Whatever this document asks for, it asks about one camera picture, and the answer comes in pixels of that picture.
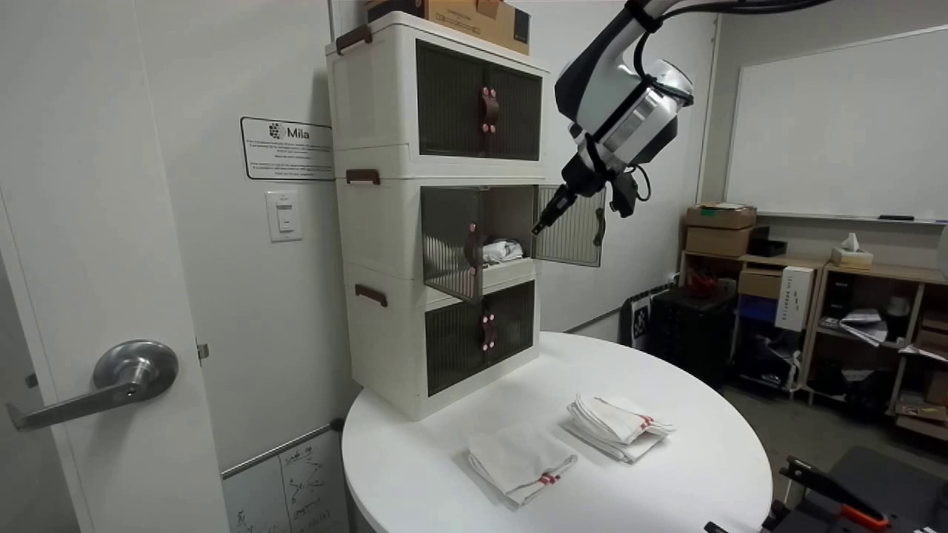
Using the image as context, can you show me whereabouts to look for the brown cardboard box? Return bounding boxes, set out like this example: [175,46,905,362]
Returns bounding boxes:
[357,0,532,57]

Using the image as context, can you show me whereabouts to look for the translucent grey cabinet door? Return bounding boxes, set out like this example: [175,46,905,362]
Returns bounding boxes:
[532,183,606,270]

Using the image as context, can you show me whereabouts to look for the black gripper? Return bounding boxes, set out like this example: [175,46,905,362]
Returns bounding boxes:
[529,150,609,237]

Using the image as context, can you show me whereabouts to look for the wooden shelf unit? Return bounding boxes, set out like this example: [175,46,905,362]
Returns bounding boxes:
[677,249,948,443]

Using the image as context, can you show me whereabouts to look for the stacked folded white towels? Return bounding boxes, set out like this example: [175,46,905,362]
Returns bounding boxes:
[559,390,673,467]

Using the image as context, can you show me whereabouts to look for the flat folded white towel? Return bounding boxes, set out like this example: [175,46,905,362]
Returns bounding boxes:
[460,422,579,510]

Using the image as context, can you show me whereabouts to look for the white light switch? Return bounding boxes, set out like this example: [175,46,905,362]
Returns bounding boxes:
[264,186,305,245]

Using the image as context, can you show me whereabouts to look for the white upright carton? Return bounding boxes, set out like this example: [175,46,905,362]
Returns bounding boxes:
[774,264,818,334]

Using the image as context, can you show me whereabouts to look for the white wall sign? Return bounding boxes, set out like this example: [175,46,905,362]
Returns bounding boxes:
[236,114,337,183]

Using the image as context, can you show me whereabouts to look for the small rolled white towel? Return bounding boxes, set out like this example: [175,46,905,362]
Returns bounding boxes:
[476,237,528,267]

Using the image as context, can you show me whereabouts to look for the tan cardboard box with lid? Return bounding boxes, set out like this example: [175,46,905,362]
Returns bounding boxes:
[682,200,762,260]

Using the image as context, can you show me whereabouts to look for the white stacked storage cabinet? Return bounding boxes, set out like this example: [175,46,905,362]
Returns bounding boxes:
[322,9,551,422]

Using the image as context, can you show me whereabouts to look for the silver door lever handle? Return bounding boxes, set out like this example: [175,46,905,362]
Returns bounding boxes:
[5,338,183,433]

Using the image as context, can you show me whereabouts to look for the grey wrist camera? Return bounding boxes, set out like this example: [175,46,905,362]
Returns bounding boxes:
[606,165,646,221]

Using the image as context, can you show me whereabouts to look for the black storage crate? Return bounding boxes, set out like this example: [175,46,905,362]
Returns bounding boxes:
[649,283,739,384]

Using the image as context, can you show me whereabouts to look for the tissue box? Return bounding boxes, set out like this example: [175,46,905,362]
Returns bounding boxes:
[827,231,876,271]

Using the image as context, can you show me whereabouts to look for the black tool with orange handle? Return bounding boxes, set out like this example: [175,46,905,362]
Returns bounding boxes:
[778,456,896,533]

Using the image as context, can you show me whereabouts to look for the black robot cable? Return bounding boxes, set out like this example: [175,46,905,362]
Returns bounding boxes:
[631,0,833,82]

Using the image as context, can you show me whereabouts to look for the black framed picture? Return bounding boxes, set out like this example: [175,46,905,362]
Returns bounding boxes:
[615,283,676,351]

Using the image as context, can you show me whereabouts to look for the large wall whiteboard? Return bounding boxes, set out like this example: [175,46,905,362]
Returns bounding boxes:
[723,24,948,227]

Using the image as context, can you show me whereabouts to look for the white room door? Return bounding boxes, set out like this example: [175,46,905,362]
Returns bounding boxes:
[0,0,231,533]

